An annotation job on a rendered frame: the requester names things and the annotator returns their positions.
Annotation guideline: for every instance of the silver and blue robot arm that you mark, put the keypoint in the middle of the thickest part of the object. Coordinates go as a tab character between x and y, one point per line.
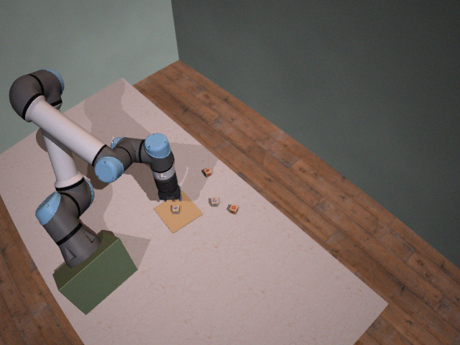
60	211

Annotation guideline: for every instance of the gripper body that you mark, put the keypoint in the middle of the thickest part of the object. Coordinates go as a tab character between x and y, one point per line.
167	182

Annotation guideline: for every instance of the tan flat mat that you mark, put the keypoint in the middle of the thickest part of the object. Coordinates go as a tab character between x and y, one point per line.
188	213

